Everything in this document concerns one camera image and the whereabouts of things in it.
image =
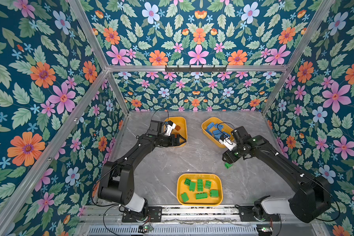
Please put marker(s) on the black hook rail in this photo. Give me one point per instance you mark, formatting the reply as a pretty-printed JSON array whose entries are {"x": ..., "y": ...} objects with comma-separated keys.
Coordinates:
[{"x": 196, "y": 68}]

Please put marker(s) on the green long brick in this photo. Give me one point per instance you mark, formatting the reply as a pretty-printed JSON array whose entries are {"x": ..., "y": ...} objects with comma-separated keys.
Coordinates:
[
  {"x": 200, "y": 196},
  {"x": 200, "y": 185}
]

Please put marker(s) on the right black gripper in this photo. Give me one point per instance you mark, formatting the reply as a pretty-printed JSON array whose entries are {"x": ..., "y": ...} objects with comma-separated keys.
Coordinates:
[{"x": 228, "y": 158}]

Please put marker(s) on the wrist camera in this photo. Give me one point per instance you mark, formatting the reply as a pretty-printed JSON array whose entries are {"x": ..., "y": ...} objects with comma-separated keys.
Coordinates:
[
  {"x": 170, "y": 126},
  {"x": 225, "y": 140}
]

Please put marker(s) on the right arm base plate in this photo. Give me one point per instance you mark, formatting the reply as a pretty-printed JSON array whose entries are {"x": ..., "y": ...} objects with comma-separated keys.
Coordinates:
[{"x": 248, "y": 214}]

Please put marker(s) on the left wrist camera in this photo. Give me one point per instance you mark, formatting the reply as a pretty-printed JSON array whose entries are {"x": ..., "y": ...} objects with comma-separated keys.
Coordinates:
[{"x": 170, "y": 126}]

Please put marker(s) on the green cube brick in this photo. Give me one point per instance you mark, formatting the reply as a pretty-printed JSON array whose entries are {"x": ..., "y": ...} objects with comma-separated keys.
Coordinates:
[
  {"x": 227, "y": 165},
  {"x": 214, "y": 193}
]

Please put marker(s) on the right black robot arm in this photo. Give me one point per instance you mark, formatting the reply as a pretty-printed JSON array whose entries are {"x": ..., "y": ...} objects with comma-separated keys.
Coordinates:
[{"x": 312, "y": 195}]

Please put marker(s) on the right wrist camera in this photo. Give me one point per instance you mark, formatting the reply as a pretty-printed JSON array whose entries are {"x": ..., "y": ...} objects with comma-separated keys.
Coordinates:
[{"x": 225, "y": 140}]

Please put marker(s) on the green small brick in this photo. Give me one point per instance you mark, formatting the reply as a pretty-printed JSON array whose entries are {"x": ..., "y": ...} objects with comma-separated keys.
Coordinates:
[
  {"x": 187, "y": 182},
  {"x": 185, "y": 197}
]

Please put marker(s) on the yellow bin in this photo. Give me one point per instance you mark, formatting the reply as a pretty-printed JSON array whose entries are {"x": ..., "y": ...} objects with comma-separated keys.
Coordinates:
[
  {"x": 216, "y": 184},
  {"x": 226, "y": 130},
  {"x": 181, "y": 121}
]

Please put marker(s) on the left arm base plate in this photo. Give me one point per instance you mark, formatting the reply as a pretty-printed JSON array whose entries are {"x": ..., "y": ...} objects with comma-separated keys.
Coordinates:
[{"x": 148, "y": 214}]

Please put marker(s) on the yellow bin back left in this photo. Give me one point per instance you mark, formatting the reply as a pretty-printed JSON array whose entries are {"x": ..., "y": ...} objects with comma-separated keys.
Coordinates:
[{"x": 181, "y": 121}]

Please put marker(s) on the yellow bin front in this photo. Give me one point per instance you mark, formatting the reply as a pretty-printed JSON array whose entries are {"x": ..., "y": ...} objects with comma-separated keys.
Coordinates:
[{"x": 216, "y": 184}]

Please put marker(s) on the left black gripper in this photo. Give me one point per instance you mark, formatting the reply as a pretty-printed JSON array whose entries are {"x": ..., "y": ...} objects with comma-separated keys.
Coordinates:
[{"x": 176, "y": 142}]

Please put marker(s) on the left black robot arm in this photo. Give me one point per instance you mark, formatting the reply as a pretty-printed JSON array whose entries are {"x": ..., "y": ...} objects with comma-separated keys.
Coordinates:
[{"x": 117, "y": 181}]

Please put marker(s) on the yellow bin back right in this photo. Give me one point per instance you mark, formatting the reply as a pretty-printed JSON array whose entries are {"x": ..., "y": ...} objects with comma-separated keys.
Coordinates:
[{"x": 226, "y": 130}]

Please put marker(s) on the blue long brick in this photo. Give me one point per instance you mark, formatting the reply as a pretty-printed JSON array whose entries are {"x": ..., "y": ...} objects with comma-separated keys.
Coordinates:
[
  {"x": 219, "y": 126},
  {"x": 217, "y": 132},
  {"x": 210, "y": 126}
]

